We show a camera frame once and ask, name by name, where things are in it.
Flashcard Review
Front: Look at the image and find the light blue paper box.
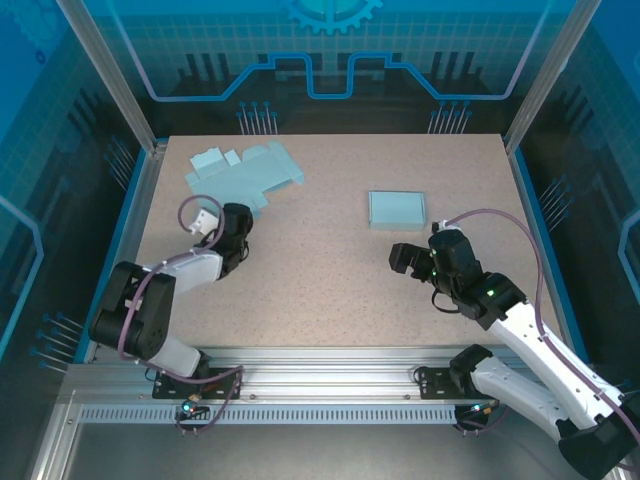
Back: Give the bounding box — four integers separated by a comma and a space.
368, 190, 427, 232
184, 141, 305, 220

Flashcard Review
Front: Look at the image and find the blue table border strip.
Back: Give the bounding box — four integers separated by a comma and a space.
512, 149, 591, 362
73, 149, 151, 364

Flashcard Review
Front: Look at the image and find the small LED connector board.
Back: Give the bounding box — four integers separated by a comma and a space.
467, 399, 502, 419
179, 397, 210, 420

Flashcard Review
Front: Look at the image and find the grey metal bottom panel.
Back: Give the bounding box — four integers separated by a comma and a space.
62, 423, 591, 480

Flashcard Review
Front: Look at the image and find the thin black right gripper cable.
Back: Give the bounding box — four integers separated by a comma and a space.
431, 291, 462, 316

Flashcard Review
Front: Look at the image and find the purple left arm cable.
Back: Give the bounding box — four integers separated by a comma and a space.
118, 195, 247, 436

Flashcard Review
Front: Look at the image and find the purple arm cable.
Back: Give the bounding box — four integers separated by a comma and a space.
118, 195, 247, 436
439, 209, 640, 471

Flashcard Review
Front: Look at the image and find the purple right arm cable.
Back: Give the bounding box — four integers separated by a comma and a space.
439, 209, 640, 471

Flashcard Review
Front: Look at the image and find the aluminium side rail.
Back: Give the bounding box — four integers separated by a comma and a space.
94, 144, 169, 364

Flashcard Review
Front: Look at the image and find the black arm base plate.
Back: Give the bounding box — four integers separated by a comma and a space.
416, 366, 501, 401
152, 366, 245, 401

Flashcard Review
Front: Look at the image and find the aluminium frame beam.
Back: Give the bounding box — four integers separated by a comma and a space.
59, 344, 601, 407

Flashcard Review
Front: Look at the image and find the aluminium frame post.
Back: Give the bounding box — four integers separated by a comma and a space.
503, 0, 594, 155
55, 0, 169, 154

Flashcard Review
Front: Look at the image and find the slotted grey cable duct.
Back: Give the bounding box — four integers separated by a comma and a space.
78, 405, 460, 426

